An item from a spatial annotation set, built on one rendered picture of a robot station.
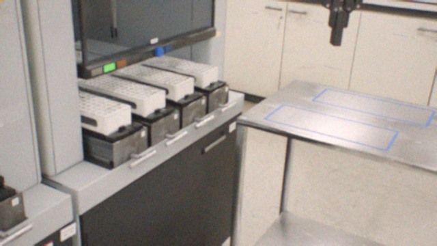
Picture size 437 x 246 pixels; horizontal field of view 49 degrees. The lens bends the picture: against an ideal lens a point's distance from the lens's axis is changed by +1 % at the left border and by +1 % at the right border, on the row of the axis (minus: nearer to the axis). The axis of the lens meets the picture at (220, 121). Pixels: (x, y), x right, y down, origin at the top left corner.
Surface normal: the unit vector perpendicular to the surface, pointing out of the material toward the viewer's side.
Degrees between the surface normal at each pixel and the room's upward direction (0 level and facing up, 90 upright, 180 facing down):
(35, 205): 0
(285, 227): 0
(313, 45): 90
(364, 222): 0
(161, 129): 90
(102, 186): 90
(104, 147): 90
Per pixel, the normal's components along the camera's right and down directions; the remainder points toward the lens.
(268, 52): -0.51, 0.32
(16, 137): 0.86, 0.24
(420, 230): 0.04, -0.92
